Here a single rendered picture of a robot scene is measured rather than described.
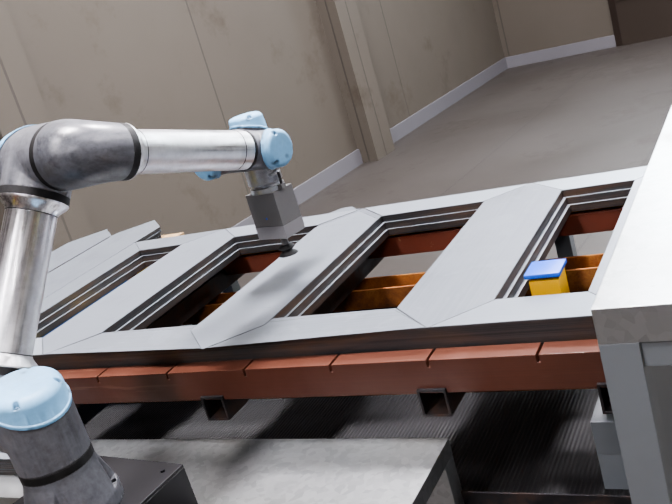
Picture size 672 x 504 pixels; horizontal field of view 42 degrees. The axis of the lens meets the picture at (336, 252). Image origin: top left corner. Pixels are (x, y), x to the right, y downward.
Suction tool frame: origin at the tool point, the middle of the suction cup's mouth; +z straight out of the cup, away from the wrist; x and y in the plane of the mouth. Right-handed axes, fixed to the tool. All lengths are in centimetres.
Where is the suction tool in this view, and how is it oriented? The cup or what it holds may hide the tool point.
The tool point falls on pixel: (288, 253)
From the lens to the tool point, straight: 191.4
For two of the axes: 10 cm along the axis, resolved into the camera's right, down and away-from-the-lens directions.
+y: -7.6, 0.3, 6.4
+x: -5.8, 4.0, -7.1
